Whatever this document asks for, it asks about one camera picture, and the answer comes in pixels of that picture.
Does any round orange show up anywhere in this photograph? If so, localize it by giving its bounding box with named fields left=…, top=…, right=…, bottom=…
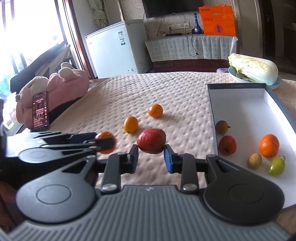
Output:
left=95, top=131, right=116, bottom=155

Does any yellow orange kumquat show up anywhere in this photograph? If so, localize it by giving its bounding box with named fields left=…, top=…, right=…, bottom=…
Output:
left=123, top=116, right=138, bottom=134

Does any large red apple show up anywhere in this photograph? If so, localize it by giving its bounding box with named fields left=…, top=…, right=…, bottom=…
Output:
left=137, top=128, right=166, bottom=154

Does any small orange tangerine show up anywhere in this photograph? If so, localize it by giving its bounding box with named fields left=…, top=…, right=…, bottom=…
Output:
left=147, top=103, right=163, bottom=118

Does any black smartphone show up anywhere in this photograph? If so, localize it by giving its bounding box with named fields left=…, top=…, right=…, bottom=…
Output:
left=32, top=91, right=50, bottom=132

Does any small red hawthorn fruit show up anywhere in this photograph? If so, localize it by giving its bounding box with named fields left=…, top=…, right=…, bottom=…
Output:
left=218, top=136, right=237, bottom=156

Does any dark brown round fruit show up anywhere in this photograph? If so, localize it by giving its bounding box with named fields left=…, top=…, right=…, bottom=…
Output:
left=215, top=120, right=230, bottom=135

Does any pink plush toy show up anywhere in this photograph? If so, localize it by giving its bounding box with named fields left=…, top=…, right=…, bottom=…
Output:
left=16, top=62, right=90, bottom=129

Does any pink quilted bedspread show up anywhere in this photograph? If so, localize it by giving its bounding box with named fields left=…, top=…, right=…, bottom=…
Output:
left=46, top=71, right=296, bottom=193

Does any small brown longan fruit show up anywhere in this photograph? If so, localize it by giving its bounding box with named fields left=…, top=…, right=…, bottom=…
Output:
left=247, top=153, right=262, bottom=169

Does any dark grey cardboard tray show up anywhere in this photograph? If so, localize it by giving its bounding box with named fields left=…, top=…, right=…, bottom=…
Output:
left=208, top=83, right=295, bottom=208

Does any orange mandarin in tray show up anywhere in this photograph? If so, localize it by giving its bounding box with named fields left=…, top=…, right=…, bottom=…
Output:
left=259, top=134, right=280, bottom=159

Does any green tomato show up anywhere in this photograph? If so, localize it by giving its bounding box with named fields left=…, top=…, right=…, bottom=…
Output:
left=268, top=156, right=285, bottom=176

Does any white chest freezer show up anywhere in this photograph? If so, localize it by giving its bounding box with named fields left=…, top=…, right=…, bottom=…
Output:
left=85, top=20, right=152, bottom=78

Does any purple round object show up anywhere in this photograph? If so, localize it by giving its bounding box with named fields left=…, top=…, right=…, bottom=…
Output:
left=216, top=67, right=228, bottom=73

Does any light blue plate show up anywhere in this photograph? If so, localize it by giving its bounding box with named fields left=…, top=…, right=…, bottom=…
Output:
left=228, top=66, right=282, bottom=89

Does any cloth covered tv cabinet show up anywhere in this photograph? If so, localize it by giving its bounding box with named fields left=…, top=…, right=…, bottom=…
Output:
left=145, top=34, right=238, bottom=72

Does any napa cabbage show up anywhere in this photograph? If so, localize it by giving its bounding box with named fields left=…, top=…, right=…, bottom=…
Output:
left=228, top=53, right=278, bottom=85

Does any beige tied curtain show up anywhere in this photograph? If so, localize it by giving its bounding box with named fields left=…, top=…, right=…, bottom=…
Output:
left=88, top=0, right=108, bottom=28

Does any blue glass bottle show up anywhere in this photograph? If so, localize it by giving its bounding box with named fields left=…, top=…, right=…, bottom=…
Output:
left=192, top=13, right=202, bottom=35

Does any black flat television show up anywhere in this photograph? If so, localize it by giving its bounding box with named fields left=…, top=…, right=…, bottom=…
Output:
left=142, top=0, right=204, bottom=18

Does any orange gift box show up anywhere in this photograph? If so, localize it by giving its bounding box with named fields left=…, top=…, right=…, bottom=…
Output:
left=199, top=4, right=236, bottom=36

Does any black hanging cable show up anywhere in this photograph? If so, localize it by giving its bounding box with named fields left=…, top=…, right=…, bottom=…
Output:
left=184, top=34, right=200, bottom=57

